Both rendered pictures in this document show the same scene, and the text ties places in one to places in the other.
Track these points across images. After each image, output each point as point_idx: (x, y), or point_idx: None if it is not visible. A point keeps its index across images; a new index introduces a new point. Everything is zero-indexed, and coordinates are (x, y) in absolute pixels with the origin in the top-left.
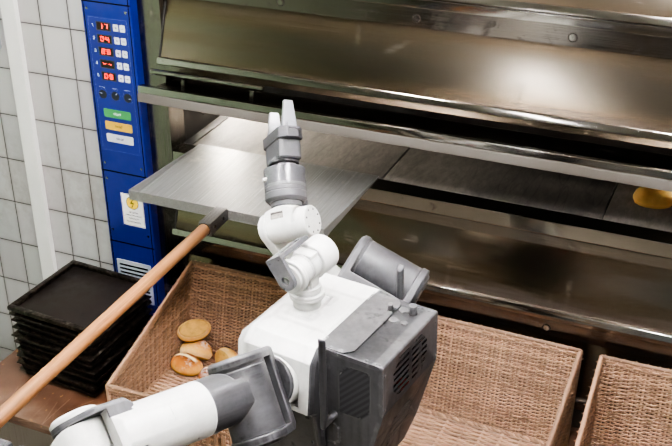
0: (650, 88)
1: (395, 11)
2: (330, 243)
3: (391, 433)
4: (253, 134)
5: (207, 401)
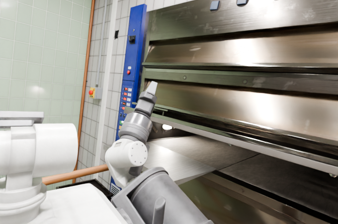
0: None
1: (234, 79)
2: (69, 133)
3: None
4: (171, 144)
5: None
